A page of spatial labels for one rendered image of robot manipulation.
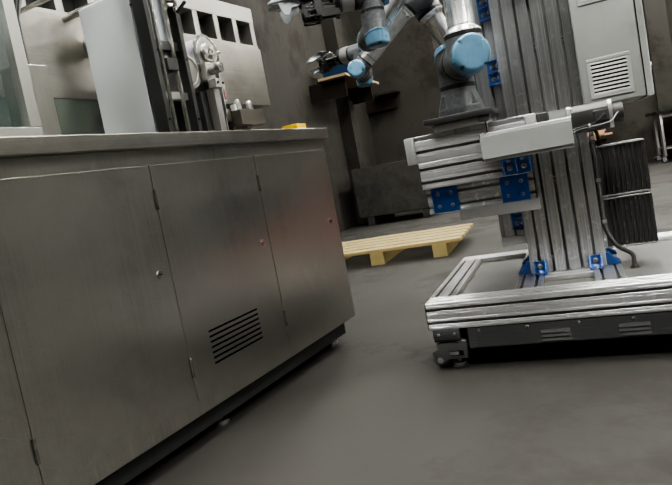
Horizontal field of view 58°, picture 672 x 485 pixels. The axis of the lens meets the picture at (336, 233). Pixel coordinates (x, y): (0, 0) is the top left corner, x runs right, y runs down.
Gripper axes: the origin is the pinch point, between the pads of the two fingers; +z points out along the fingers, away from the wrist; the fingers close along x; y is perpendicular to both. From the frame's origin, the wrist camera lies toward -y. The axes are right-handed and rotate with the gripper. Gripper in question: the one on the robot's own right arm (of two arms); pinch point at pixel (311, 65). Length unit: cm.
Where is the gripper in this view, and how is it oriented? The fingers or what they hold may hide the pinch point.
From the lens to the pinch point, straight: 302.6
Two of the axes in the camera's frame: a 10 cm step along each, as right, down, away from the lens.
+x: 3.9, 8.3, 3.9
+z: -7.9, 0.8, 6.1
